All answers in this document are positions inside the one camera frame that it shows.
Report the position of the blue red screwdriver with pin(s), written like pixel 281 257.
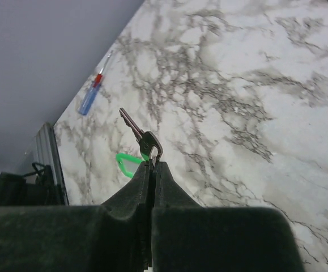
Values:
pixel 92 91

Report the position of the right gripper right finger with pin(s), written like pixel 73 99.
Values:
pixel 178 226

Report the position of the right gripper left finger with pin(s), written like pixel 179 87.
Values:
pixel 121 228

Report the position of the green key tag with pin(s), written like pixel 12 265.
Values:
pixel 149 145

